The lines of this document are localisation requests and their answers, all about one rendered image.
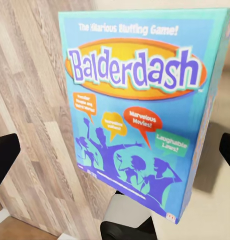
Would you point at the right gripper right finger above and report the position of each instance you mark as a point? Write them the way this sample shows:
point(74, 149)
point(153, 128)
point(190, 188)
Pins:
point(224, 147)

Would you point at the board game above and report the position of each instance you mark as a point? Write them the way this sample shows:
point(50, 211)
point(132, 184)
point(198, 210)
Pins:
point(142, 85)

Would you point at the bed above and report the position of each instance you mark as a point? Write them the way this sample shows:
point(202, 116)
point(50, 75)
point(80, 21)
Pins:
point(207, 216)

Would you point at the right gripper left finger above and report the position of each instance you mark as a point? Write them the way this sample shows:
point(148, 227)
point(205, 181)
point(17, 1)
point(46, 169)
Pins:
point(9, 150)

